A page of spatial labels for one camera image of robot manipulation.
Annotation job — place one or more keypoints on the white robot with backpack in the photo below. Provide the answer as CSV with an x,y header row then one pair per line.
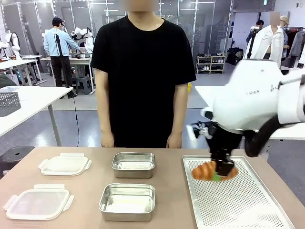
x,y
13,43

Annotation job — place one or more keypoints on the small steel rectangular container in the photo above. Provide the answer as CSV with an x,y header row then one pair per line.
x,y
133,164

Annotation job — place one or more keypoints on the perforated metal baking tray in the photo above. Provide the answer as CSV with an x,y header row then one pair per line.
x,y
238,202

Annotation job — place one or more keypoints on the white shoe rack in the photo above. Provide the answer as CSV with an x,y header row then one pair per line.
x,y
210,63

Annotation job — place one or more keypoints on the person's left hand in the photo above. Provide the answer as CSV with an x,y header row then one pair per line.
x,y
173,141

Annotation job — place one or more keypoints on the person's right hand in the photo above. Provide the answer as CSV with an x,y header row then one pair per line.
x,y
107,140

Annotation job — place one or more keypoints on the large steel rectangular container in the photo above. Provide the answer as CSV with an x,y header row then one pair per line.
x,y
127,202

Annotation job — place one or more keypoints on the white side table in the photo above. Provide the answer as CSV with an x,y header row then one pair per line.
x,y
35,100

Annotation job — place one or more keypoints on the mannequin with tan cap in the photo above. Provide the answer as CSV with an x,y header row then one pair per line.
x,y
284,22

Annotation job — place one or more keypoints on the yellow floor sign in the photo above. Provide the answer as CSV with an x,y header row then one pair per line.
x,y
190,87

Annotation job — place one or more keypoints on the golden brown croissant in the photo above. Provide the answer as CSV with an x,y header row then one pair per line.
x,y
202,173

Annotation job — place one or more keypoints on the small clear plastic lid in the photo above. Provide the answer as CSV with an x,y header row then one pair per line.
x,y
64,164

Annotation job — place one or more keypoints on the large clear plastic lid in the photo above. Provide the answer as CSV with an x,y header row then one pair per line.
x,y
38,202

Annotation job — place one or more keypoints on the grey step stool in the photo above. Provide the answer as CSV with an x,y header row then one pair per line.
x,y
83,84

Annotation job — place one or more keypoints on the black round stool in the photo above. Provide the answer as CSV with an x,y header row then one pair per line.
x,y
14,155

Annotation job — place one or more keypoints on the black bags pile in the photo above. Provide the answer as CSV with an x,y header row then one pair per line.
x,y
234,56

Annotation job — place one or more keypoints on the person's left forearm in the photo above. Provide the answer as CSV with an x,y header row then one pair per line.
x,y
178,117

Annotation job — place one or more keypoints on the person's right forearm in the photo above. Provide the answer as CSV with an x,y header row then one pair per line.
x,y
104,117

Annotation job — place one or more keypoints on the clothes rack with garments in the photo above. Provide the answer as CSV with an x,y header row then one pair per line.
x,y
296,43

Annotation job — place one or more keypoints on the dark haired background person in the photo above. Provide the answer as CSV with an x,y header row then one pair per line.
x,y
259,23

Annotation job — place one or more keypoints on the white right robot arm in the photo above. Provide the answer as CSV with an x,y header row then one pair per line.
x,y
250,95

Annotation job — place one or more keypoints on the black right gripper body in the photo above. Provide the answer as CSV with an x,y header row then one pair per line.
x,y
221,140

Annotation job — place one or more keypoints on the black right gripper finger with green pad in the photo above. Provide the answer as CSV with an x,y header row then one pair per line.
x,y
212,159
225,168

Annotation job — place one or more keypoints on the man in blue shirt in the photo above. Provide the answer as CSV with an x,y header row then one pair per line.
x,y
56,43

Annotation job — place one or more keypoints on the person in black t-shirt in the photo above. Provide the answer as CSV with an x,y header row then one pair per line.
x,y
143,71

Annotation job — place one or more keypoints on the black camera tripod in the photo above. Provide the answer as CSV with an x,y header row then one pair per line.
x,y
63,71

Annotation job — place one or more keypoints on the white humanoid robot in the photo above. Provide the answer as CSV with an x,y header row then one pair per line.
x,y
82,35

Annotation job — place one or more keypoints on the black light stand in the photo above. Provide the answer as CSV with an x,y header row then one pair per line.
x,y
250,45

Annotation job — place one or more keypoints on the grey woven basket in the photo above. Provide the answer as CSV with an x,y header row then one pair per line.
x,y
8,105

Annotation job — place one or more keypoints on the white background desk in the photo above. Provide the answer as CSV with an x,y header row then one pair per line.
x,y
19,63

